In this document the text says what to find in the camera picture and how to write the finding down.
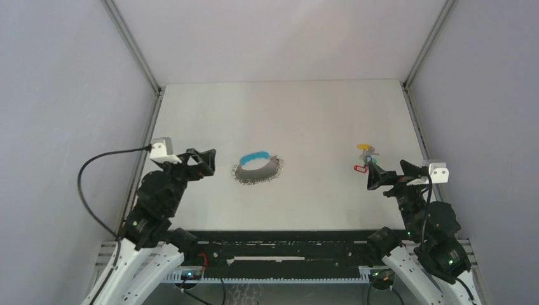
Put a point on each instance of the right small circuit board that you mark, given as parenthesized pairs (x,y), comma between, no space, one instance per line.
(382,276)

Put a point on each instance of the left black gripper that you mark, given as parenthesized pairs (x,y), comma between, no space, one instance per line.
(205,165)

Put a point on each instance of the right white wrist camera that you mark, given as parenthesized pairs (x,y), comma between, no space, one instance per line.
(433,171)

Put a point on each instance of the left small circuit board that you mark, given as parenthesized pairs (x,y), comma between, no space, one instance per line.
(191,275)

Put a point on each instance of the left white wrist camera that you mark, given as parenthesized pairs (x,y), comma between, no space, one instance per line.
(161,151)

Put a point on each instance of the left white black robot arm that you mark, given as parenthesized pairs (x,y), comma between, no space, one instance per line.
(146,248)

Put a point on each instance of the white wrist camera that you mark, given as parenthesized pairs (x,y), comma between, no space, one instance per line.
(161,151)
(433,171)

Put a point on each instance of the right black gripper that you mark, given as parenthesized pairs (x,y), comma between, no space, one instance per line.
(377,176)

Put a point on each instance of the small circuit board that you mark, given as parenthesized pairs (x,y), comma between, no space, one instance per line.
(382,276)
(191,275)

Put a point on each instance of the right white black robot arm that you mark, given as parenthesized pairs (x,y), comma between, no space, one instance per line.
(442,272)

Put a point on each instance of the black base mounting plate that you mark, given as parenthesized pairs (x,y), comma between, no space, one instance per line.
(280,255)

